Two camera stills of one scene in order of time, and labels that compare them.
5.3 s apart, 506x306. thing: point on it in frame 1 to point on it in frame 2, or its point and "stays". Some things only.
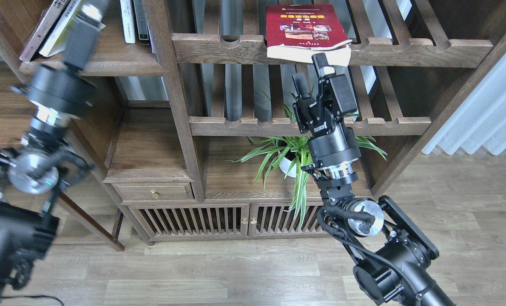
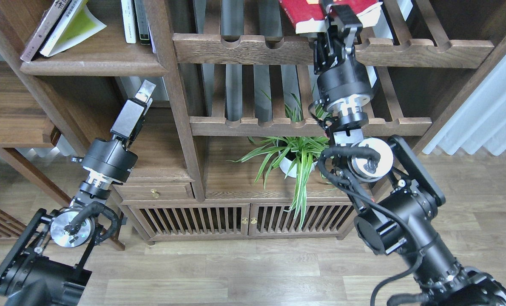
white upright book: [127, 16] stays
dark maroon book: [47, 18] stays
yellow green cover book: [57, 41] stays
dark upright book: [141, 21] stays
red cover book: [296, 32] to [311, 16]
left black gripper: [63, 86] to [110, 157]
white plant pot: [284, 163] stays
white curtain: [493, 117] stays
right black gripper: [333, 143] to [343, 82]
